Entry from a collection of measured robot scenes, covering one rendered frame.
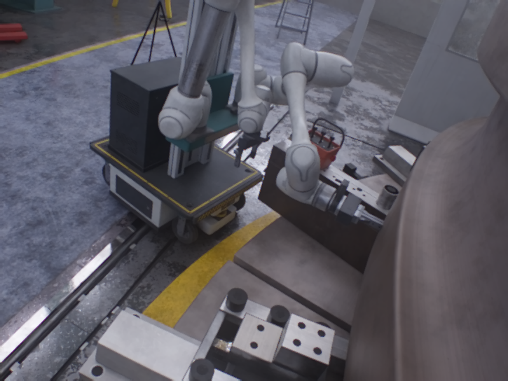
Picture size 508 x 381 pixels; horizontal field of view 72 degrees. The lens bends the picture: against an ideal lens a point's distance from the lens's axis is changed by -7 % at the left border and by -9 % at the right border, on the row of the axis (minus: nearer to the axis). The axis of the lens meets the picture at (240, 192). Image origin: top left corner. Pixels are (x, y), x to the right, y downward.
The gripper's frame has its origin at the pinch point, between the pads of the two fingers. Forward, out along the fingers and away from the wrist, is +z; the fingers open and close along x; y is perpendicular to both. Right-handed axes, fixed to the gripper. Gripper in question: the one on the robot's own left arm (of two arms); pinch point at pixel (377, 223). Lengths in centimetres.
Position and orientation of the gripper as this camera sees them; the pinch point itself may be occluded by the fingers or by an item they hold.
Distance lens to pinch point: 134.8
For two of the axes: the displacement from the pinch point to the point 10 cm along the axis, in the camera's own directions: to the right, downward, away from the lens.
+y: -2.0, 7.9, 5.8
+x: -4.9, 4.3, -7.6
